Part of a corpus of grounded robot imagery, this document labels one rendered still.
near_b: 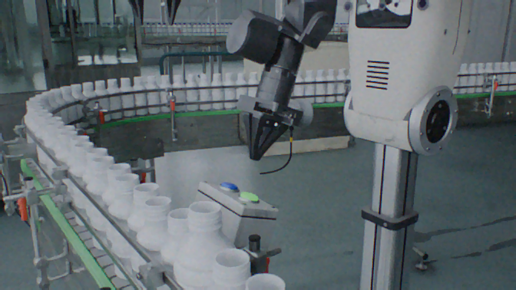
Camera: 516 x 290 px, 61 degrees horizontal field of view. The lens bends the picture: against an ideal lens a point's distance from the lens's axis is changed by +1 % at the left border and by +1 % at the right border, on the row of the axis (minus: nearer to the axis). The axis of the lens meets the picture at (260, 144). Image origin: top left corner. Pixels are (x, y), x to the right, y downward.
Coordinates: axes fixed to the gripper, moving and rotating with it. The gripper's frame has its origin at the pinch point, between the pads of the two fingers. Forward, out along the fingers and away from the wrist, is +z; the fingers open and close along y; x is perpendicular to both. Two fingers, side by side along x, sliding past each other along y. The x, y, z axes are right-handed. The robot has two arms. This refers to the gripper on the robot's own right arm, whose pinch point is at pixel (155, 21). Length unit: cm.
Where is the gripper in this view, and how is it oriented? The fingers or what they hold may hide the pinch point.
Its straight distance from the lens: 91.0
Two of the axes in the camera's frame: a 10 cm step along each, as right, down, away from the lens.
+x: 6.0, 2.3, -7.7
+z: -0.1, 9.6, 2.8
